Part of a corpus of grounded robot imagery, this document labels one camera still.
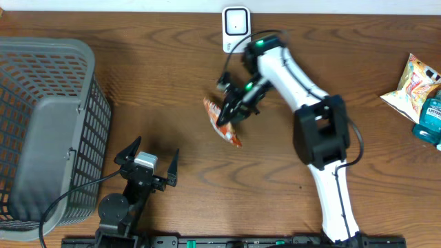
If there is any white barcode scanner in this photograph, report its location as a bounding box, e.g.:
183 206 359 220
221 6 252 53

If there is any gray plastic shopping basket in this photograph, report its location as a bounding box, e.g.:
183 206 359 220
1 37 112 242

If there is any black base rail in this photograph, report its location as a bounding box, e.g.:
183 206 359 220
61 235 407 248

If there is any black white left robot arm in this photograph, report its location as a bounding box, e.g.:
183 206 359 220
92 136 179 248

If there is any teal mouthwash bottle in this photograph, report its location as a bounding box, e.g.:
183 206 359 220
412 90 440 146

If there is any yellow snack bag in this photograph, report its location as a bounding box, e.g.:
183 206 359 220
380 54 440 124

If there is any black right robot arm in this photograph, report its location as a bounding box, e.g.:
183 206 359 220
216 35 360 247

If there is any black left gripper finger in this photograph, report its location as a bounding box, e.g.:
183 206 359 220
167 149 179 187
114 136 141 165

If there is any red orange snack packet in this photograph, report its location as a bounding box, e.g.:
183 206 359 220
203 97 243 148

